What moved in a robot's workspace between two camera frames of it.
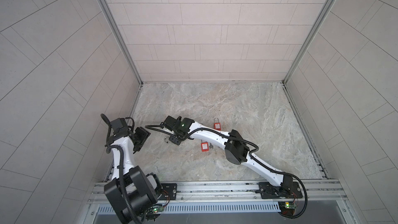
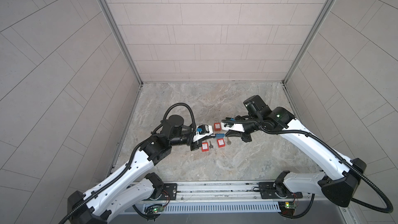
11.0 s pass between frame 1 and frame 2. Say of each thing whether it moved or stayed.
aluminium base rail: stayed
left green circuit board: stayed
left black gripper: moved
